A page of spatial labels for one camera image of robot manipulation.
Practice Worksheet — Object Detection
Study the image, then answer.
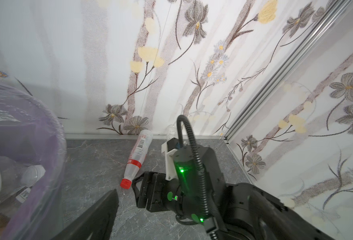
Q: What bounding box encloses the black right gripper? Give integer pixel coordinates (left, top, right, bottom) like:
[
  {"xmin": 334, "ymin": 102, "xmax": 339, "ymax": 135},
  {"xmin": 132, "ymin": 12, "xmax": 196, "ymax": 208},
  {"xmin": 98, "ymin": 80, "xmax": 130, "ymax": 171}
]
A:
[{"xmin": 131, "ymin": 172, "xmax": 183, "ymax": 213}]

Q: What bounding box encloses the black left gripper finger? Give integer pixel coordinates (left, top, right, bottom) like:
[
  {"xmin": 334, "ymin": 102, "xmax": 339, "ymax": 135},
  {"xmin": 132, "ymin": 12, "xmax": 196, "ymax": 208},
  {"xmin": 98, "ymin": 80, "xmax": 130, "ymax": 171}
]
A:
[{"xmin": 53, "ymin": 190, "xmax": 119, "ymax": 240}]

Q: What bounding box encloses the white red label bottle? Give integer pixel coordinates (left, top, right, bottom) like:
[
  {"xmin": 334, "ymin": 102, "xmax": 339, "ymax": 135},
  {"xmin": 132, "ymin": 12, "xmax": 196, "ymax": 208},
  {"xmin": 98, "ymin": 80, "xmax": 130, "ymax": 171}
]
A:
[{"xmin": 120, "ymin": 130, "xmax": 153, "ymax": 190}]

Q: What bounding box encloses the clear water bottle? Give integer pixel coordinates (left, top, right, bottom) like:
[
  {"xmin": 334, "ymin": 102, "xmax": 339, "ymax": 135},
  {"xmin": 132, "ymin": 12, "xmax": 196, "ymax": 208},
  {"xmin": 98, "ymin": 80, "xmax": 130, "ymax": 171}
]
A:
[{"xmin": 0, "ymin": 156, "xmax": 45, "ymax": 204}]

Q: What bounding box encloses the purple lined trash bin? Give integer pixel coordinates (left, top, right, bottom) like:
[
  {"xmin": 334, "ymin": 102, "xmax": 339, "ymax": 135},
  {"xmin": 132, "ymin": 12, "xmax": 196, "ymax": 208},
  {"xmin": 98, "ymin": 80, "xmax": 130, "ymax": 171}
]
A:
[{"xmin": 0, "ymin": 84, "xmax": 66, "ymax": 240}]

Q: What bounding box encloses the clear small bottle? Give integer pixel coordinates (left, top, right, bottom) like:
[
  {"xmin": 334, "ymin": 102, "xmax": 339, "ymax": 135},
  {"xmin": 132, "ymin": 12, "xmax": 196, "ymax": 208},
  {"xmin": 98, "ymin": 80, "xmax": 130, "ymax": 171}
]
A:
[{"xmin": 166, "ymin": 125, "xmax": 178, "ymax": 141}]

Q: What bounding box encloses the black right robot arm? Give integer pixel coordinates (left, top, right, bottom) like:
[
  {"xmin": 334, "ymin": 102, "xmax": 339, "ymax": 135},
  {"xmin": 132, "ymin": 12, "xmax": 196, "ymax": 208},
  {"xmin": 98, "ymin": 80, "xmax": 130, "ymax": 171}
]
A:
[{"xmin": 131, "ymin": 115, "xmax": 329, "ymax": 240}]

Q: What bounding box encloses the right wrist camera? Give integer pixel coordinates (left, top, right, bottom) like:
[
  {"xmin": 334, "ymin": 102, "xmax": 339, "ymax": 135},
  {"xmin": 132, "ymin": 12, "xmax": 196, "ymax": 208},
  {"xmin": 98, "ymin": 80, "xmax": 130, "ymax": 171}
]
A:
[{"xmin": 161, "ymin": 138, "xmax": 187, "ymax": 181}]

